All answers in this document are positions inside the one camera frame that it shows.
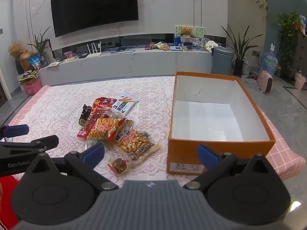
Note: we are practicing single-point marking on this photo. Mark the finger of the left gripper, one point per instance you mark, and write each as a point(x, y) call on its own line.
point(13, 131)
point(46, 143)

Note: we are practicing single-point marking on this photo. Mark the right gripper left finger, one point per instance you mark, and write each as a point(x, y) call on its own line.
point(82, 165)

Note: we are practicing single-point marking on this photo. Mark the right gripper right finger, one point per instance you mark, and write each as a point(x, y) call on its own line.
point(217, 165)

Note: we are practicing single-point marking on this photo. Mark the red braised meat packet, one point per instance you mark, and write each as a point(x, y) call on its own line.
point(84, 131)

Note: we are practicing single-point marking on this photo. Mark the clear bag red date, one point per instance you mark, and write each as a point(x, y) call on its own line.
point(119, 161)

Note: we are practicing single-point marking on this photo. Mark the orange stick snack bag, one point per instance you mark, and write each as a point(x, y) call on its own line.
point(105, 128)

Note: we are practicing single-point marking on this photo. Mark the dark seaweed snack packet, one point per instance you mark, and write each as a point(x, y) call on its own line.
point(86, 110)

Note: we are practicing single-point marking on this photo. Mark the yellow peanut snack bag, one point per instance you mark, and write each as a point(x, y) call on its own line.
point(136, 146)

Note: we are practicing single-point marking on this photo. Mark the red puffed snack bag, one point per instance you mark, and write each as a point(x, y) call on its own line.
point(103, 105)

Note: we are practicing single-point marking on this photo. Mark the white spicy strip packet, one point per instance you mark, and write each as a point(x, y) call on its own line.
point(124, 104)

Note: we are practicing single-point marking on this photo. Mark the pink lace tablecloth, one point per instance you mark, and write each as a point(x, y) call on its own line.
point(70, 111)

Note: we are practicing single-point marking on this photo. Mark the pink storage basket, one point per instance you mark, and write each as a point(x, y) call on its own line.
point(33, 87)

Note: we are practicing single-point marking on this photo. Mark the orange cardboard box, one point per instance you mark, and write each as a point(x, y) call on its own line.
point(217, 111)

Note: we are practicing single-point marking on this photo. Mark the golden vase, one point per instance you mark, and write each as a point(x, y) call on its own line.
point(24, 61)

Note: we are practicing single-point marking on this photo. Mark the potted plant left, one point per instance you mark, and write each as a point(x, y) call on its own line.
point(40, 43)

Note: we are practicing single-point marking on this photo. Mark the potted plant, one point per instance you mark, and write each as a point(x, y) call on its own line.
point(40, 43)
point(240, 45)

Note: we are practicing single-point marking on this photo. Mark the pink small heater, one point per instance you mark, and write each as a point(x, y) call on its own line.
point(264, 82)

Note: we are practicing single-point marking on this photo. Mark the white wifi router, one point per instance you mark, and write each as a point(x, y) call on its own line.
point(93, 51)

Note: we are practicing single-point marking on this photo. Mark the grey trash bin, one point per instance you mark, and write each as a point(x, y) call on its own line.
point(222, 60)

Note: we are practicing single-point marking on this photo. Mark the blue water jug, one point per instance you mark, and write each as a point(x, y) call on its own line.
point(269, 63)

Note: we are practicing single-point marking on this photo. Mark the potted plant right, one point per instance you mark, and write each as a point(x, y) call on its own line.
point(240, 45)

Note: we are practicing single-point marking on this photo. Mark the grey tv console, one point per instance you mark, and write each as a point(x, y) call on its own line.
point(137, 62)

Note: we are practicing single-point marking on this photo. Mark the pink bucket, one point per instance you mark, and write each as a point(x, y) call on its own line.
point(300, 80)

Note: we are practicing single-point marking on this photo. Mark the dark drawer cabinet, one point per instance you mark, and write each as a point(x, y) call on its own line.
point(300, 60)

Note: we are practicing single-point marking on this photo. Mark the green greeting card board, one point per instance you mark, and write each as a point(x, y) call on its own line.
point(198, 32)

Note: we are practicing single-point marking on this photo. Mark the brown teddy bear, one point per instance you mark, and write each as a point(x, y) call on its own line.
point(186, 32)

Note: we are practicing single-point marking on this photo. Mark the hanging green vine plant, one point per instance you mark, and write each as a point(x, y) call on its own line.
point(291, 26)

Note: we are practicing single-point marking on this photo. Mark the black wall television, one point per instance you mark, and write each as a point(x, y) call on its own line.
point(74, 15)

